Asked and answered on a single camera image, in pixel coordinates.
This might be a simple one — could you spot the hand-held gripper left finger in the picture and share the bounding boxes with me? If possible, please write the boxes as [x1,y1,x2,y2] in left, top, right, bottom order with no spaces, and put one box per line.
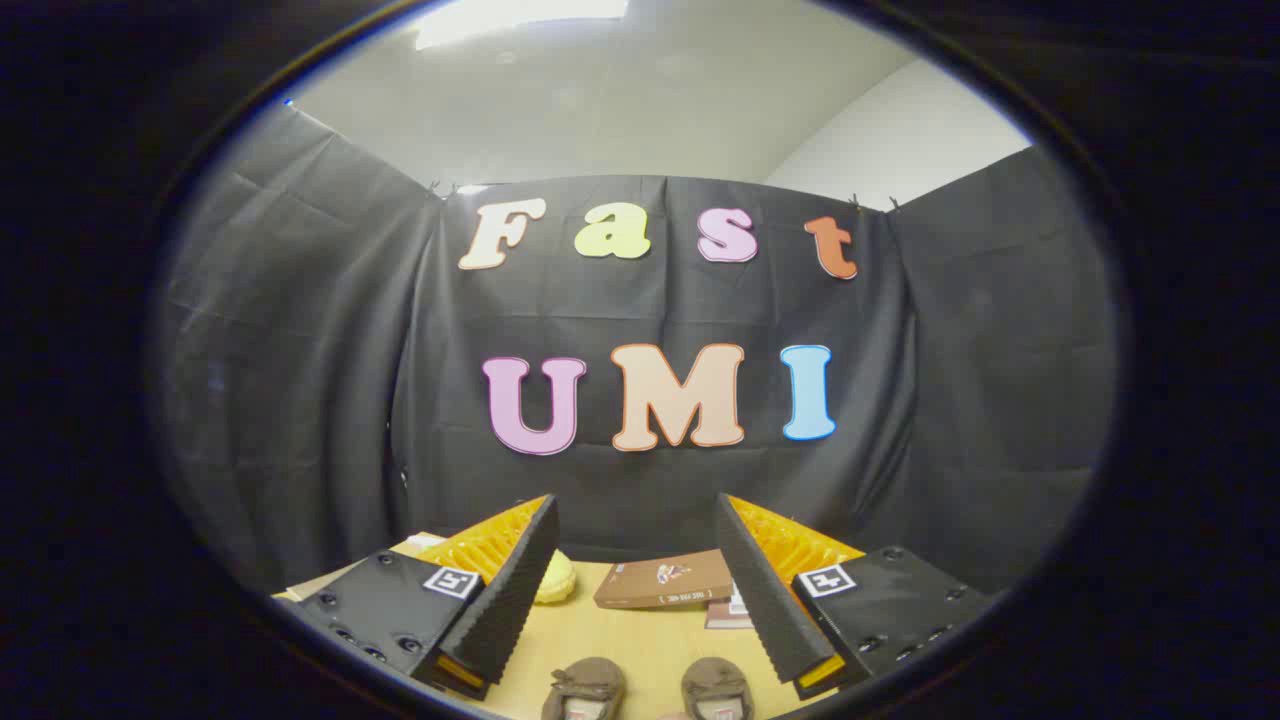
[272,493,561,701]

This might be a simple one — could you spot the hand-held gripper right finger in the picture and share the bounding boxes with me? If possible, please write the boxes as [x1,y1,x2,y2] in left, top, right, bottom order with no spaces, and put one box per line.
[715,492,991,701]

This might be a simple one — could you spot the brown fuzzy shoe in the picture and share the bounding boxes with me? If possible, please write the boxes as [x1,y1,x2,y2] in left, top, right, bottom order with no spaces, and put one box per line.
[681,657,755,720]
[541,657,627,720]

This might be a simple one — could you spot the brown beige storage box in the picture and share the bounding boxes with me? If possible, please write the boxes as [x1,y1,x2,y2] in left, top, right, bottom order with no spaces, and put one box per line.
[272,533,448,601]

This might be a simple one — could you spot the pink plush doll yellow hat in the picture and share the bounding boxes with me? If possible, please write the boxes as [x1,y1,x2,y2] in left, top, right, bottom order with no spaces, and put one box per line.
[533,550,578,605]

